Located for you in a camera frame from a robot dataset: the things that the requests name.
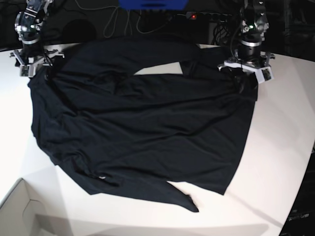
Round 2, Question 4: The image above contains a black t-shirt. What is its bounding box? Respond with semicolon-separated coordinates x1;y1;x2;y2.
28;36;258;212

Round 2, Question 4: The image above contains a blue plastic bin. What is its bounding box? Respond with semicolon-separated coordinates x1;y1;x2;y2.
119;0;188;10

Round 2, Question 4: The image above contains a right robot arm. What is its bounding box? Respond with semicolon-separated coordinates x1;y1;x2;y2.
10;0;64;78

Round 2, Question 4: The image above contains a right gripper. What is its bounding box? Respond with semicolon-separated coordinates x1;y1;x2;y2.
9;49;64;78

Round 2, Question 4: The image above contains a black power strip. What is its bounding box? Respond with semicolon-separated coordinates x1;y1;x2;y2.
186;12;232;23

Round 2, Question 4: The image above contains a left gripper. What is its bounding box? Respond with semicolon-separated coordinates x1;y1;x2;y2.
218;52;275;94

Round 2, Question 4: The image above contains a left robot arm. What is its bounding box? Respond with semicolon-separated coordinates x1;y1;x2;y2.
218;0;275;93

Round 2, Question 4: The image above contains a white cardboard box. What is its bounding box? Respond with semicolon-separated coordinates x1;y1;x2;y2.
0;178;73;236

